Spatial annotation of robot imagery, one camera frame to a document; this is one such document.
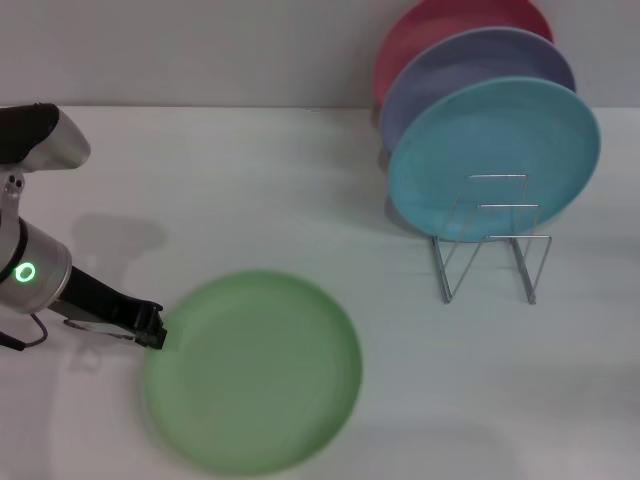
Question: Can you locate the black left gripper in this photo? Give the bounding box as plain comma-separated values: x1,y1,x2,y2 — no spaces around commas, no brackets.
55,267,167,351

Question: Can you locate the green round plate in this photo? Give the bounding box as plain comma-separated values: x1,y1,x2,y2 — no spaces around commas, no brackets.
143,268,364,476

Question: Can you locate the blue round plate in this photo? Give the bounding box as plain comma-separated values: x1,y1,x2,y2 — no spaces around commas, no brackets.
387,75,602,237

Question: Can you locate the red round plate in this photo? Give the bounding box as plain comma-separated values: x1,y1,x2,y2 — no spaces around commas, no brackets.
372,0,555,109

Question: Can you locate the purple round plate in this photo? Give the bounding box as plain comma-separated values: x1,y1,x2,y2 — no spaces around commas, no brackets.
378,27,577,151

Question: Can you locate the thin left arm cable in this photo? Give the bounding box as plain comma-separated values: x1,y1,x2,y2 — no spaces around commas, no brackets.
0,312,50,352

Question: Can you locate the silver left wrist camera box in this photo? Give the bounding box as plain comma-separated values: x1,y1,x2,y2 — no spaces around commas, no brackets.
0,103,92,174

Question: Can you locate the silver wire plate rack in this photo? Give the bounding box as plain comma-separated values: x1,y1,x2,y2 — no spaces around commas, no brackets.
430,173,554,305

